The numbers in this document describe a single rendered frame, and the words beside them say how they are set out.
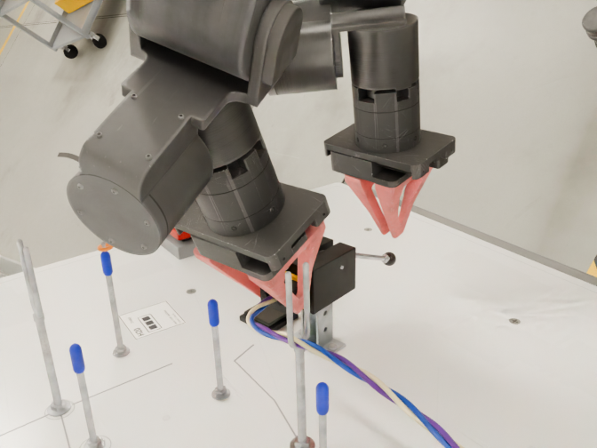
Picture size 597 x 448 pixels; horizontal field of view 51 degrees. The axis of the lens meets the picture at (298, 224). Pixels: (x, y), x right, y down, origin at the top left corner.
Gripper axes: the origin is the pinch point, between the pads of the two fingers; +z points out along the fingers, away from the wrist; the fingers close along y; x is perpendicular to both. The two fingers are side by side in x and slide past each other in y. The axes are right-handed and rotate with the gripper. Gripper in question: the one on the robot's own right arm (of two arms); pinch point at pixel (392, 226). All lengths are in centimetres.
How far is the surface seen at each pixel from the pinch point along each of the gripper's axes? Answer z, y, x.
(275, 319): 4.4, -4.1, -13.0
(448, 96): 44, -71, 130
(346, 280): -0.8, 2.3, -10.0
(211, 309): -4.2, -0.7, -21.6
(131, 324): 4.2, -14.9, -21.6
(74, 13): 50, -396, 178
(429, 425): -5.9, 18.3, -22.5
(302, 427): 1.6, 8.0, -22.3
